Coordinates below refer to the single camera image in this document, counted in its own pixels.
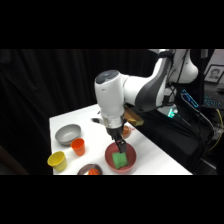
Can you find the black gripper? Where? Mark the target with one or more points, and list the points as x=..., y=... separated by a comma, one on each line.
x=116, y=134

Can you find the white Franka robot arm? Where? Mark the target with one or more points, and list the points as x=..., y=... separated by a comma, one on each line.
x=108, y=93

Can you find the pink bowl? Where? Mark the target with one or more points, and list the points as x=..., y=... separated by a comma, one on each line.
x=130, y=156

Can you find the metal bowl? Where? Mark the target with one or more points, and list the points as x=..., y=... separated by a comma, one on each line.
x=83, y=169

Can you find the grey bowl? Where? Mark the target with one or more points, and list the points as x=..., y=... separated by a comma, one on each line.
x=67, y=134

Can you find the clear glass mug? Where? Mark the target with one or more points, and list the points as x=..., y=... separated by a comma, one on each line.
x=127, y=132

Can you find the orange balls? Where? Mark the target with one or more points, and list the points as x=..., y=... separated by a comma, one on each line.
x=94, y=172

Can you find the orange cup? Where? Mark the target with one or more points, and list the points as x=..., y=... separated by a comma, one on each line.
x=78, y=146

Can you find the black cloth-covered robot stand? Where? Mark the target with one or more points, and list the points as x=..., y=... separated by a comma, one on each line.
x=166, y=140

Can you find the small green light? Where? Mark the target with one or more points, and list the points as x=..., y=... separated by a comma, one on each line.
x=171, y=113

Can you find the yellow cup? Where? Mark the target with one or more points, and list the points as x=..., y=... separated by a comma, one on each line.
x=58, y=161

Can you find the blue-lit keyboard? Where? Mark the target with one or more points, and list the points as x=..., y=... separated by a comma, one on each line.
x=190, y=99

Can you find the black curtain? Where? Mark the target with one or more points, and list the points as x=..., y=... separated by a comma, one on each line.
x=33, y=100

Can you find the framed portrait picture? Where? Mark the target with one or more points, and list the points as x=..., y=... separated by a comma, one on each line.
x=214, y=74

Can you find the tan wrist camera box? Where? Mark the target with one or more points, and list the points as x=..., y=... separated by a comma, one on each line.
x=134, y=117

